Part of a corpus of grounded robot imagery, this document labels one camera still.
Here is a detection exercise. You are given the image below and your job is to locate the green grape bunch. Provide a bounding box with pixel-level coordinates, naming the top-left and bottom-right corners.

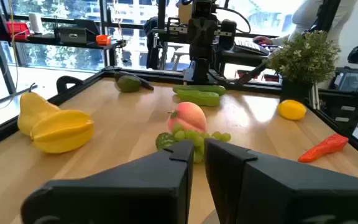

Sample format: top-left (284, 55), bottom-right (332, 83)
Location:
top-left (155, 122), bottom-right (232, 164)

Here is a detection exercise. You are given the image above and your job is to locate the small orange object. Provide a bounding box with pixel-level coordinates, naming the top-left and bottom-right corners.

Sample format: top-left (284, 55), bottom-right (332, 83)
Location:
top-left (96, 34), bottom-right (112, 46)

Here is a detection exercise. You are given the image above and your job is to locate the person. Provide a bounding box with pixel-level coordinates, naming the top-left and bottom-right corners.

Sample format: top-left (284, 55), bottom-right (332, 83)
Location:
top-left (253, 0), bottom-right (358, 47)

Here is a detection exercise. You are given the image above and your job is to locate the potted green plant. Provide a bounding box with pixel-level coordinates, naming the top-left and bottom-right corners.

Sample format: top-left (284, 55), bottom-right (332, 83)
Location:
top-left (266, 30), bottom-right (342, 104)

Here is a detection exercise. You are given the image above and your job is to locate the black keyboard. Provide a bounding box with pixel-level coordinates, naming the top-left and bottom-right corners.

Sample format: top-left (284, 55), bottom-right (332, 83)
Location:
top-left (233, 39), bottom-right (272, 57)

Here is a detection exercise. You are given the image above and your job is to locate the orange carrot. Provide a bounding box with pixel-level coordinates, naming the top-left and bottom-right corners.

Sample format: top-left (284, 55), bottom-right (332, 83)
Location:
top-left (298, 133), bottom-right (349, 164)

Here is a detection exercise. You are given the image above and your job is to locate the smooth dark green cucumber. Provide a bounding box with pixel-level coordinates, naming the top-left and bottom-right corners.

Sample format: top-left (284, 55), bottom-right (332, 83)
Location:
top-left (172, 84), bottom-right (227, 96)

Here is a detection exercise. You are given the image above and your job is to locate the yellow starfruit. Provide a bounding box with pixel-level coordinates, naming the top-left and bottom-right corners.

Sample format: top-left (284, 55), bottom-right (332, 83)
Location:
top-left (29, 109), bottom-right (95, 154)

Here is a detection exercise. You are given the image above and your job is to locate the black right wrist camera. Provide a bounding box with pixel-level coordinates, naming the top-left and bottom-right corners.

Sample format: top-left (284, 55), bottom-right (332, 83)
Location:
top-left (193, 0), bottom-right (213, 19)

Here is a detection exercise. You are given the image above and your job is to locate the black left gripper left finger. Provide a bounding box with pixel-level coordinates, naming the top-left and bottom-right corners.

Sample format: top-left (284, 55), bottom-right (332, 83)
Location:
top-left (20, 139), bottom-right (195, 224)

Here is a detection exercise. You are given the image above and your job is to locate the white roll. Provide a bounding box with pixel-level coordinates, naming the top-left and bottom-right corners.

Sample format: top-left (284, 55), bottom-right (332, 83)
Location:
top-left (29, 12), bottom-right (44, 34)

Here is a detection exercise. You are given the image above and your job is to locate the dark hanging jacket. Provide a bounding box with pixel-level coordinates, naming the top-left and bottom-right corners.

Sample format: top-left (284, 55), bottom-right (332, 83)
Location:
top-left (144, 17), bottom-right (169, 70)

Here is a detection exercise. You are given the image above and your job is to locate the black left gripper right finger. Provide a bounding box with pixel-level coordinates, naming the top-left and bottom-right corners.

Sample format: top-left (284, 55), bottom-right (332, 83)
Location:
top-left (204, 138), bottom-right (358, 224)

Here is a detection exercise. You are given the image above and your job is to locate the red box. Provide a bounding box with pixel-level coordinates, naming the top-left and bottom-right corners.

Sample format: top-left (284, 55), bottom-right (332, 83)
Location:
top-left (5, 21), bottom-right (30, 41)

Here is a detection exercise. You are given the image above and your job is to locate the black case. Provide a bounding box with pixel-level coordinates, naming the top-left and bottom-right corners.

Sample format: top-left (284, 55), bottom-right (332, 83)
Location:
top-left (54, 26), bottom-right (88, 44)

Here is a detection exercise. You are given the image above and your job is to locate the yellow pear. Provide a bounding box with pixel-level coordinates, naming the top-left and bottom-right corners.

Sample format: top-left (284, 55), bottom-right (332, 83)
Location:
top-left (17, 82), bottom-right (62, 136)

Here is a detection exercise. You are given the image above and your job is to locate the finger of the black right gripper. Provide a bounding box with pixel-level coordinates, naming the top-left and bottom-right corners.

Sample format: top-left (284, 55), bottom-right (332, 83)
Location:
top-left (202, 30), bottom-right (217, 60)
top-left (188, 30), bottom-right (203, 60)

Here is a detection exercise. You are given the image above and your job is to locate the person's hand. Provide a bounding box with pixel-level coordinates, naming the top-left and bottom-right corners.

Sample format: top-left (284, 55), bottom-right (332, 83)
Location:
top-left (252, 35), bottom-right (275, 46)

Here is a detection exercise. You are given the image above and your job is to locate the bumpy light green cucumber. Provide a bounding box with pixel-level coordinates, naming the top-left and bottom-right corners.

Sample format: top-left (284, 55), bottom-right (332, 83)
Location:
top-left (175, 89), bottom-right (221, 108)

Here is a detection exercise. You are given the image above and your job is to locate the pink peach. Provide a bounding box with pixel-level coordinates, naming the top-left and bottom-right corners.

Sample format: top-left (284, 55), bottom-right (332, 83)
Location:
top-left (167, 101), bottom-right (208, 134)

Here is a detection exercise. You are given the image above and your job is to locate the yellow lemon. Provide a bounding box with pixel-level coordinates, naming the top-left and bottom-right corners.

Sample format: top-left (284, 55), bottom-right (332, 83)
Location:
top-left (277, 99), bottom-right (308, 121)

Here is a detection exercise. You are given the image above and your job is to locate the purple sweet potato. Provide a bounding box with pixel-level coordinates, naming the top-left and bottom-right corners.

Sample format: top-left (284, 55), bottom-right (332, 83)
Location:
top-left (114, 70), bottom-right (155, 91)

